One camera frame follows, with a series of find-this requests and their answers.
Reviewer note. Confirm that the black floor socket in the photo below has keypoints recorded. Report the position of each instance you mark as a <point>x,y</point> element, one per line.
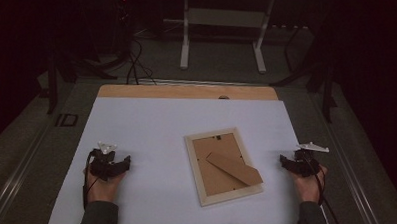
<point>66,120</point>

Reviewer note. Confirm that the wooden photo frame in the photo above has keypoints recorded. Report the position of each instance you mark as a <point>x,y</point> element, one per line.
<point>221,166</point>

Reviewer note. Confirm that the person's right hand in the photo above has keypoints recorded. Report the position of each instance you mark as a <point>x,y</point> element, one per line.
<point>307,188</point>

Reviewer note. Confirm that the person's left hand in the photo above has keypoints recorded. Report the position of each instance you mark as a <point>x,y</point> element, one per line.
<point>104,188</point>

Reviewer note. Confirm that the white metal desk frame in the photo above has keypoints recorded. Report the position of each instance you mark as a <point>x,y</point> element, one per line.
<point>185,42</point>

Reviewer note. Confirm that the dark computer tower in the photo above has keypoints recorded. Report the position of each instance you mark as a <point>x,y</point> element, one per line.
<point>123,24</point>

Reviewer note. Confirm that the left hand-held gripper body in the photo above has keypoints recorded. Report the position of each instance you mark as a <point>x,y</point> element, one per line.
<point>103,163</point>

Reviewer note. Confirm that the grey metal floor rail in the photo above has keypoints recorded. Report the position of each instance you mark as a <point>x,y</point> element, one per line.
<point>352,173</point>
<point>18,175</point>

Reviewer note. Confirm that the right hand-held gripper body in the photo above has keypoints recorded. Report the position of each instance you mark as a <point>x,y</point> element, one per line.
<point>306,165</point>

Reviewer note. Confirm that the black metal stand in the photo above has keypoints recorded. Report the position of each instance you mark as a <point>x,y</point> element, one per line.
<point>52,80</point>
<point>326,97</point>

